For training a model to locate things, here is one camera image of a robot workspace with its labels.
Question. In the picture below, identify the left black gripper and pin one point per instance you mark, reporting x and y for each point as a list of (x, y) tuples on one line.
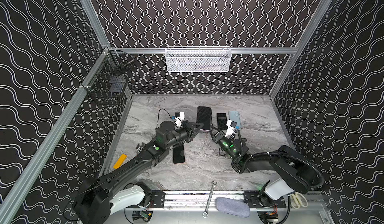
[(189, 129)]

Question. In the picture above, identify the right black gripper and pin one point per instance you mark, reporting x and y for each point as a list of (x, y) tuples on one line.
[(220, 137)]

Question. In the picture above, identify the black phone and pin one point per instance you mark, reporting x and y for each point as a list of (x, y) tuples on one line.
[(179, 154), (204, 115)]

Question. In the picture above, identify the pale blue phone case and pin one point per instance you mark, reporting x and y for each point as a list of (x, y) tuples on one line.
[(235, 116)]

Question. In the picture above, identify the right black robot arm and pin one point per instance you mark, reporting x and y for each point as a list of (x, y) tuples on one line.
[(294, 172)]

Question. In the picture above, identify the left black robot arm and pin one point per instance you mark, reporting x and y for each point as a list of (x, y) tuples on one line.
[(98, 198)]

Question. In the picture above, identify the grey cloth pad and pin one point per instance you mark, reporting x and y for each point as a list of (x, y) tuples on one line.
[(232, 207)]

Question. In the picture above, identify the yellow block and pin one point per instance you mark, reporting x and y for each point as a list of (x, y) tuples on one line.
[(119, 161)]

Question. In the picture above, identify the silver wrench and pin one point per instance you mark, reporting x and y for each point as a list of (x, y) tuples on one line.
[(205, 213)]

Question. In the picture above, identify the white scissors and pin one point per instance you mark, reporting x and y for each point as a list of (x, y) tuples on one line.
[(298, 201)]

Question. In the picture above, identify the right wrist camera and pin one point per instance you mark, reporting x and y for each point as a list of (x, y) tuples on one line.
[(232, 128)]

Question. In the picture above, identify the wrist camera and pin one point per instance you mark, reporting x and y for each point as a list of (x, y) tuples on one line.
[(232, 128), (178, 118)]

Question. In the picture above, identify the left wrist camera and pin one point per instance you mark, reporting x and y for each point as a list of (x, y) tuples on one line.
[(178, 118)]

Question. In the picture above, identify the orange handled adjustable wrench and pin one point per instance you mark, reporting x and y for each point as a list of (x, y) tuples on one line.
[(140, 147)]

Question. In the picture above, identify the white wire basket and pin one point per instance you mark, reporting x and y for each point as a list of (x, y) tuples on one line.
[(198, 59)]

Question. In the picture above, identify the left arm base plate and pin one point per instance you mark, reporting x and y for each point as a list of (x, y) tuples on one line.
[(156, 200)]

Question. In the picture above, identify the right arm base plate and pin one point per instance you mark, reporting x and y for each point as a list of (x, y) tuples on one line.
[(257, 201)]

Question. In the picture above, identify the black wire basket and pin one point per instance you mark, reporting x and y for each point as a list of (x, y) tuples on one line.
[(108, 87)]

